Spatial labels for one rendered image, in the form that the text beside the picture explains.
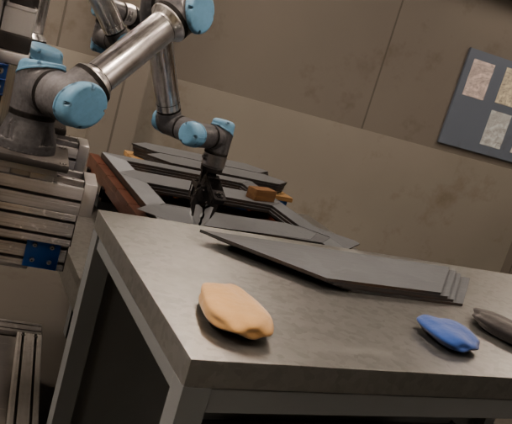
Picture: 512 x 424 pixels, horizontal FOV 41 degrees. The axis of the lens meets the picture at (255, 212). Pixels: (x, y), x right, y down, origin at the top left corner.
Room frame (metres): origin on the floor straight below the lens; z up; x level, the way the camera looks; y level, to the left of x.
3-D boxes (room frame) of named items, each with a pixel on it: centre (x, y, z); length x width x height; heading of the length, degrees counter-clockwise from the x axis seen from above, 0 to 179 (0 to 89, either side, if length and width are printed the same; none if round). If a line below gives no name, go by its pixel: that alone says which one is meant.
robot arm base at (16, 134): (1.72, 0.62, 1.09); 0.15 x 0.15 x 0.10
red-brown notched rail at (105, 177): (2.21, 0.37, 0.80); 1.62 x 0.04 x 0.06; 28
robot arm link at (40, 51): (2.20, 0.80, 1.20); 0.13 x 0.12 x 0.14; 46
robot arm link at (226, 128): (2.14, 0.18, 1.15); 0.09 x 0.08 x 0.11; 145
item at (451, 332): (1.15, -0.39, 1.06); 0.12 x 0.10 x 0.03; 29
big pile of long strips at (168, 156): (3.41, 0.28, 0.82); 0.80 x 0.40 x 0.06; 118
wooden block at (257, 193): (2.88, 0.00, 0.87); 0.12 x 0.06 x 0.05; 136
